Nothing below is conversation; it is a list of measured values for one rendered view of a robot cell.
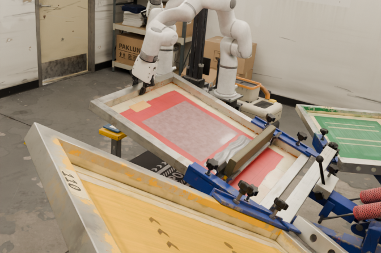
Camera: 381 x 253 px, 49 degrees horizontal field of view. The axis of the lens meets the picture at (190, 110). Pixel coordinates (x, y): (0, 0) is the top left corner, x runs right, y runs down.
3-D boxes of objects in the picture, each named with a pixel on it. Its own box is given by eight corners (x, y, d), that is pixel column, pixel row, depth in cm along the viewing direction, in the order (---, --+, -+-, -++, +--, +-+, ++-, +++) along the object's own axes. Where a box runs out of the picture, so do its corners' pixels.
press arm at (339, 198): (308, 197, 157) (313, 186, 155) (312, 189, 162) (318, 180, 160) (351, 224, 151) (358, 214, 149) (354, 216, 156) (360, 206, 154)
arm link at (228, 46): (225, 62, 232) (229, 33, 226) (245, 68, 223) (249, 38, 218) (214, 64, 225) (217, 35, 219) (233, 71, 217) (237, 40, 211)
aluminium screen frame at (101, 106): (88, 109, 167) (89, 100, 165) (169, 77, 215) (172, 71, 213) (257, 226, 140) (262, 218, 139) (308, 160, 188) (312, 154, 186)
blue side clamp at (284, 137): (246, 130, 196) (252, 118, 192) (250, 127, 200) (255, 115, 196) (303, 165, 185) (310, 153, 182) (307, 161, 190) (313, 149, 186)
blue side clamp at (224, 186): (182, 179, 150) (188, 164, 147) (189, 173, 154) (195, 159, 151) (254, 229, 140) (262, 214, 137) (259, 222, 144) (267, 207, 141)
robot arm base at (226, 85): (224, 87, 241) (227, 60, 235) (243, 93, 234) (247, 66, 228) (208, 93, 229) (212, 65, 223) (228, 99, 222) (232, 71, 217)
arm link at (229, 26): (216, -20, 207) (247, -15, 195) (227, 46, 230) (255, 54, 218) (197, -8, 200) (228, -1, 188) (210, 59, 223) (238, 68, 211)
